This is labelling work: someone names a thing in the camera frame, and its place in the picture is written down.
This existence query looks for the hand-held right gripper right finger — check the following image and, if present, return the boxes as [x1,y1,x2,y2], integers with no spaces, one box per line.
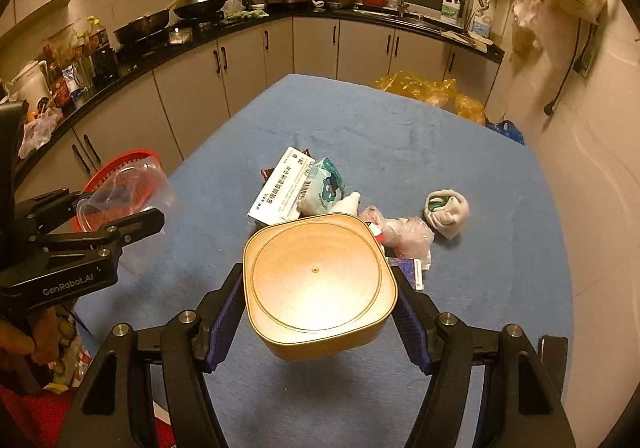
[387,265,578,448]

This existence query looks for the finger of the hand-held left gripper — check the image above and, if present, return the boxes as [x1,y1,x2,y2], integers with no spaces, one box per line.
[17,188,84,230]
[35,208,166,257]

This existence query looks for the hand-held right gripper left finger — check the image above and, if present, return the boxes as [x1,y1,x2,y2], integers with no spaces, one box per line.
[75,263,251,448]

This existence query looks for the clear plastic cup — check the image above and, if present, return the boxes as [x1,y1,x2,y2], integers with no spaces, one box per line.
[76,155,181,276]

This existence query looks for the blue and white small box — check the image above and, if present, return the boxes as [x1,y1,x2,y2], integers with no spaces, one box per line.
[387,250,426,291]

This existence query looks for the red plastic mesh basket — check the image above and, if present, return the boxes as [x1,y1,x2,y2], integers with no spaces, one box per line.
[75,148,166,234]

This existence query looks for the clear plastic bag pink contents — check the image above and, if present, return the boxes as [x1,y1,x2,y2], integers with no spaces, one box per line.
[357,205,435,271]

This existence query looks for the tan square plastic container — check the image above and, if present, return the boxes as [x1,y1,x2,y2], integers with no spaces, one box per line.
[242,213,399,363]

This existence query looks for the white medicine box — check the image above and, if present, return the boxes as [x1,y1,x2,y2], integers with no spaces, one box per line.
[247,146,318,227]

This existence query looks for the person's left hand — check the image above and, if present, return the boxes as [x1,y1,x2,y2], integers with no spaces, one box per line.
[0,310,61,369]

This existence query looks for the crumpled clear plastic bag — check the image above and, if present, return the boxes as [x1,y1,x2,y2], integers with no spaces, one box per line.
[17,105,63,159]

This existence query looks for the black kitchen countertop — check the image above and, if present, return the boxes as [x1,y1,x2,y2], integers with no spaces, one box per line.
[0,8,506,179]

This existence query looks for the white crumpled tissue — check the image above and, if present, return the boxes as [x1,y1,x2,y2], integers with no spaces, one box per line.
[332,191,362,216]

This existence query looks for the grey kitchen base cabinets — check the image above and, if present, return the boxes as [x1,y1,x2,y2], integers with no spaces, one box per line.
[0,15,503,229]

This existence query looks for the person's red garment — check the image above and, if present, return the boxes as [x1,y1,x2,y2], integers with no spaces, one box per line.
[0,378,166,448]

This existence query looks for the row of condiment bottles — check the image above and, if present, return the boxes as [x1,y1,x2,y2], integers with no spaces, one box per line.
[42,15,121,109]

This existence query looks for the teal tissue packet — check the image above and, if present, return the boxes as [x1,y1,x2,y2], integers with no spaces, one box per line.
[297,157,346,216]

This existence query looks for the black gas stove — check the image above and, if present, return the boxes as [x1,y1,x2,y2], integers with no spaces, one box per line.
[117,13,226,54]

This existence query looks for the black frying pan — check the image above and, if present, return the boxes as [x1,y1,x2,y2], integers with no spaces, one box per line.
[114,8,173,46]

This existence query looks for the blue plastic bag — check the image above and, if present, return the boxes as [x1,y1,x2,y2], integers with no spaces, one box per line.
[487,120,526,146]

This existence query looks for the yellow plastic bags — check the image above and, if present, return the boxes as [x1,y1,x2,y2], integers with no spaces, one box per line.
[375,70,488,126]

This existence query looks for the wooden cutting board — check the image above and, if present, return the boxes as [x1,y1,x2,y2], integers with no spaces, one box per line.
[440,30,493,51]

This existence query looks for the blue label detergent bottle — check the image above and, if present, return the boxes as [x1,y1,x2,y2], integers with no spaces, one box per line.
[470,10,493,39]

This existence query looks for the hanging clear plastic bags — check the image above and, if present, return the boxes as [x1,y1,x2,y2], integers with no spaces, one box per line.
[510,0,546,61]

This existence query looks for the black hanging cable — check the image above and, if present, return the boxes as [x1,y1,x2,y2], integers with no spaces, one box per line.
[544,18,598,116]

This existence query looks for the wall socket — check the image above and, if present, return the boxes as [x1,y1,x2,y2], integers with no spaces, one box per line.
[572,48,596,76]

